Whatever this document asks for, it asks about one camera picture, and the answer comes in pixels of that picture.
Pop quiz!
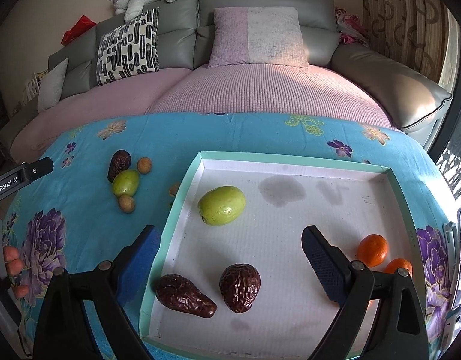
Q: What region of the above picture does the brown patterned curtain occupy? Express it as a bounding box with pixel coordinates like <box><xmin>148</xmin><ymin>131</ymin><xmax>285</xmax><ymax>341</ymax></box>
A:
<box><xmin>363</xmin><ymin>0</ymin><xmax>448</xmax><ymax>82</ymax></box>

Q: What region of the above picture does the grey small cushion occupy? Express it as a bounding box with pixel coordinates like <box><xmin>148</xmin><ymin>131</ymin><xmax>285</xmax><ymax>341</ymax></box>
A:
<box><xmin>37</xmin><ymin>58</ymin><xmax>68</xmax><ymax>113</ymax></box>

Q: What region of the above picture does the dark red date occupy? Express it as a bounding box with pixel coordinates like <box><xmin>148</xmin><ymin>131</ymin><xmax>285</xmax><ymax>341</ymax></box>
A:
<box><xmin>219</xmin><ymin>263</ymin><xmax>261</xmax><ymax>314</ymax></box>
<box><xmin>107</xmin><ymin>150</ymin><xmax>132</xmax><ymax>183</ymax></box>

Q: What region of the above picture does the pink cloth on sofa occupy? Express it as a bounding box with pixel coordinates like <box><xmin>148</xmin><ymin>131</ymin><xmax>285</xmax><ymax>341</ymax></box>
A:
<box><xmin>335</xmin><ymin>7</ymin><xmax>370</xmax><ymax>48</ymax></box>

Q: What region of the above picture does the grey leather sofa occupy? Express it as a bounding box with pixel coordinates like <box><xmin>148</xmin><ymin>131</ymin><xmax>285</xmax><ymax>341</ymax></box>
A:
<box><xmin>0</xmin><ymin>0</ymin><xmax>453</xmax><ymax>159</ymax></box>

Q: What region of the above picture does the red bag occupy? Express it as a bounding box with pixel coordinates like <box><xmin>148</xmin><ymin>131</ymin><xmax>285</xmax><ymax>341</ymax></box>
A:
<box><xmin>60</xmin><ymin>15</ymin><xmax>96</xmax><ymax>47</ymax></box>

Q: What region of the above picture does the person's left hand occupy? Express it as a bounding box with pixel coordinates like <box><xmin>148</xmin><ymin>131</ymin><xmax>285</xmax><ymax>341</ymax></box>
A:
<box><xmin>3</xmin><ymin>246</ymin><xmax>29</xmax><ymax>299</ymax></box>

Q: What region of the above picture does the green jujube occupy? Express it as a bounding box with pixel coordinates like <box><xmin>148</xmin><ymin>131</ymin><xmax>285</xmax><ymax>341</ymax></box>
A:
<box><xmin>198</xmin><ymin>185</ymin><xmax>246</xmax><ymax>226</ymax></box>
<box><xmin>112</xmin><ymin>169</ymin><xmax>140</xmax><ymax>197</ymax></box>

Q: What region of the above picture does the brown longan by tray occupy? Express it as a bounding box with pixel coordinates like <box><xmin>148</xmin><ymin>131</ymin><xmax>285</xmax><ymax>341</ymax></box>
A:
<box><xmin>169</xmin><ymin>183</ymin><xmax>180</xmax><ymax>197</ymax></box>

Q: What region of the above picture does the white tray teal rim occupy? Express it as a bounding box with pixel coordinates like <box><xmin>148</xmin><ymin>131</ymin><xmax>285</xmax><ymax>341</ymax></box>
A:
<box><xmin>139</xmin><ymin>151</ymin><xmax>425</xmax><ymax>359</ymax></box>

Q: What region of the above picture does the pink sofa cover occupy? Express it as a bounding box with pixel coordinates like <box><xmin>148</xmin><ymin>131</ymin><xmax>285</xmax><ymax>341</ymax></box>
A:
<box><xmin>0</xmin><ymin>64</ymin><xmax>393</xmax><ymax>162</ymax></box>

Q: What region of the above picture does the brown longan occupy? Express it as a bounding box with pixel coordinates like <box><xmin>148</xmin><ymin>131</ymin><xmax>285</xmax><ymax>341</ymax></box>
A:
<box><xmin>137</xmin><ymin>157</ymin><xmax>152</xmax><ymax>175</ymax></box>
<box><xmin>117</xmin><ymin>194</ymin><xmax>135</xmax><ymax>214</ymax></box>
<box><xmin>169</xmin><ymin>183</ymin><xmax>180</xmax><ymax>197</ymax></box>

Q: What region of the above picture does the pink white cushion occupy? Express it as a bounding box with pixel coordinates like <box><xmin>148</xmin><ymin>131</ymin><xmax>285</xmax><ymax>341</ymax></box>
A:
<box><xmin>209</xmin><ymin>7</ymin><xmax>308</xmax><ymax>68</ymax></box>

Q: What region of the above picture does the dark red date elongated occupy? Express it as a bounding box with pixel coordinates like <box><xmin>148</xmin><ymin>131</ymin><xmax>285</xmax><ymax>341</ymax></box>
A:
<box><xmin>155</xmin><ymin>274</ymin><xmax>218</xmax><ymax>319</ymax></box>

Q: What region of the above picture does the blue floral tablecloth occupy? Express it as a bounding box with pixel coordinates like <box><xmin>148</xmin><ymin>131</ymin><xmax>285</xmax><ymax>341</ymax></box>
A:
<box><xmin>3</xmin><ymin>113</ymin><xmax>456</xmax><ymax>359</ymax></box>

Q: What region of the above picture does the black white patterned cushion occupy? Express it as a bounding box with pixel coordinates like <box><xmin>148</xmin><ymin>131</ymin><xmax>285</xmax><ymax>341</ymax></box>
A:
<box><xmin>96</xmin><ymin>7</ymin><xmax>160</xmax><ymax>86</ymax></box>

